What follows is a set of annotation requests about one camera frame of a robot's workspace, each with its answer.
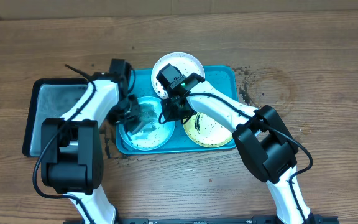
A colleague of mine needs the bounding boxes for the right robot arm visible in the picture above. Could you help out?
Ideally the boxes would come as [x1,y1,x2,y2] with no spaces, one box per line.
[154,72,317,223]

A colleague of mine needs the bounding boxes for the white speckled plate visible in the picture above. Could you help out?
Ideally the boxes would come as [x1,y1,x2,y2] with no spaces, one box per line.
[151,52,205,99]

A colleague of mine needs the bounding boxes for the yellow speckled plate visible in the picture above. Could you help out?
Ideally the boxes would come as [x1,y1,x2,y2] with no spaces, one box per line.
[183,113,232,148]

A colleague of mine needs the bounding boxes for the black water tray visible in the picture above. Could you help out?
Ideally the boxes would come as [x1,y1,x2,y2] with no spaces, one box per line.
[22,78,88,157]

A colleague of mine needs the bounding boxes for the green sponge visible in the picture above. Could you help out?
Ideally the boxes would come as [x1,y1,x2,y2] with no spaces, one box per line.
[124,105,156,135]

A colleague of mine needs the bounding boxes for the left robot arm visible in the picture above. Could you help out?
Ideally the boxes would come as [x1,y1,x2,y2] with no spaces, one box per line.
[32,68,140,223]

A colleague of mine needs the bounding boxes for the teal serving tray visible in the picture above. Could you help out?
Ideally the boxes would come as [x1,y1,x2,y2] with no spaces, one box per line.
[116,65,238,155]

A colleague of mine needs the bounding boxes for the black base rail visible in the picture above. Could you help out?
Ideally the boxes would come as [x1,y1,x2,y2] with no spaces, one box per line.
[62,215,340,224]

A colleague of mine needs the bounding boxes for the light blue speckled plate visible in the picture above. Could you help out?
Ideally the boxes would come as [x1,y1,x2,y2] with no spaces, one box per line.
[118,96,175,151]

